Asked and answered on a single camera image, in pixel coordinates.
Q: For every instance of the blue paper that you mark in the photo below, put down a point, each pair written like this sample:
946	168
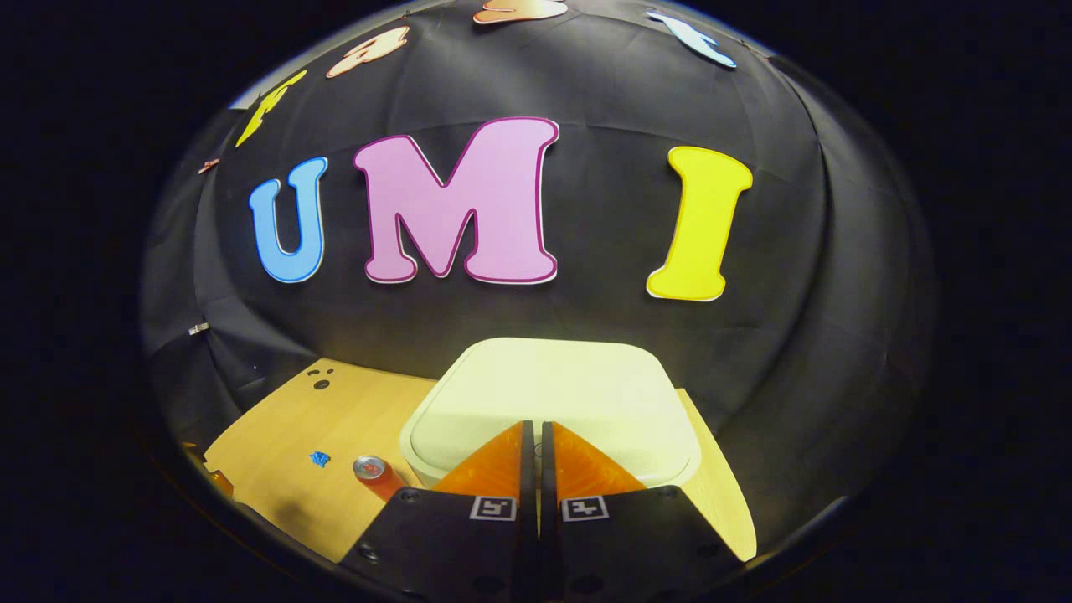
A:
319	458

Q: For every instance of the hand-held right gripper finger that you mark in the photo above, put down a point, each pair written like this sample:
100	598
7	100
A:
547	486
528	486

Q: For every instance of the red pop can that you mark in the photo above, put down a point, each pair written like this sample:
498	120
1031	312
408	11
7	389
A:
374	472

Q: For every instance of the black backdrop cloth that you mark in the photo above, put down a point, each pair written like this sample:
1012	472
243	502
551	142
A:
603	84

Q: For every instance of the copper binder clip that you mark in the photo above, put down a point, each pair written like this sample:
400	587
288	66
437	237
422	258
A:
208	166

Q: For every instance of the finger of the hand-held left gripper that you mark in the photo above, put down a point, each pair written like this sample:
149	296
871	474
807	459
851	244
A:
220	482

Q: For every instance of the green desktop garbage bin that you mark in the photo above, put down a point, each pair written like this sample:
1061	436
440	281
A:
544	385

